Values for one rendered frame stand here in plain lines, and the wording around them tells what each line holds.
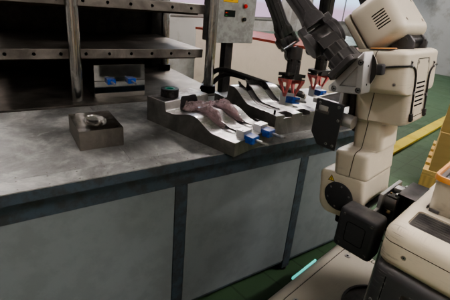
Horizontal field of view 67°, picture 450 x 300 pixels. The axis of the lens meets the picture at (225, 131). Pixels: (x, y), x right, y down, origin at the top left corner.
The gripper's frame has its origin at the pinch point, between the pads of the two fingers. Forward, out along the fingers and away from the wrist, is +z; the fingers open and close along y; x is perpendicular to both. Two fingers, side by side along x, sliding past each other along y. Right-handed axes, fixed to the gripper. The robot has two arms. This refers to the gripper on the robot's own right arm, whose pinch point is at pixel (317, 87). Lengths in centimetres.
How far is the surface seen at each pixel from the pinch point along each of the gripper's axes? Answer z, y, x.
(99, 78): 6, 89, -66
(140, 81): 9, 68, -66
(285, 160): 27.9, 29.3, 15.5
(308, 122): 11.8, 16.9, 13.6
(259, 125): 8, 49, 19
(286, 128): 13.4, 30.0, 13.6
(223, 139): 11, 66, 20
